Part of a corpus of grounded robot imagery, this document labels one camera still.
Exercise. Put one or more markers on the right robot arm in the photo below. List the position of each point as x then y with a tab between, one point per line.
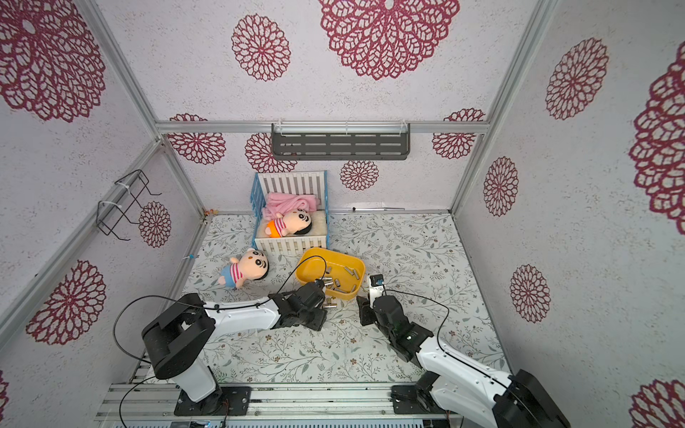
455	383

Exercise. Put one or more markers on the grey wall shelf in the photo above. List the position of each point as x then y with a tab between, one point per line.
340	146

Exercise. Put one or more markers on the yellow plastic storage box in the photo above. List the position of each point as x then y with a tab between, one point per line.
326	264

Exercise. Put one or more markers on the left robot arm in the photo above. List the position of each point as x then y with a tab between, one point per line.
176	339

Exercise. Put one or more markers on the black wire wall rack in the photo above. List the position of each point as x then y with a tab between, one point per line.
109	214

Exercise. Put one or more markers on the plush doll on table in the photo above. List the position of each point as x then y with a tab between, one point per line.
252	266

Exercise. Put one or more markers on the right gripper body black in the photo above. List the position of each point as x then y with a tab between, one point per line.
367	311

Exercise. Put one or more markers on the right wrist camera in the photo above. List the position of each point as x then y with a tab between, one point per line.
376	287

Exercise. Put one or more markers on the white and blue toy crib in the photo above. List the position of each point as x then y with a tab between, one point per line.
315	183

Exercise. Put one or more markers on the pink blanket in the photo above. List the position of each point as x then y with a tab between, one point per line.
279	203

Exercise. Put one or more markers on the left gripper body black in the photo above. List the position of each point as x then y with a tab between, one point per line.
314	319

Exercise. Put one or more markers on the metal base rail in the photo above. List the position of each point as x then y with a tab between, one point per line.
276	404

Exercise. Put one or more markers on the plush doll in crib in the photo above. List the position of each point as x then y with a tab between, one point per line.
297	222

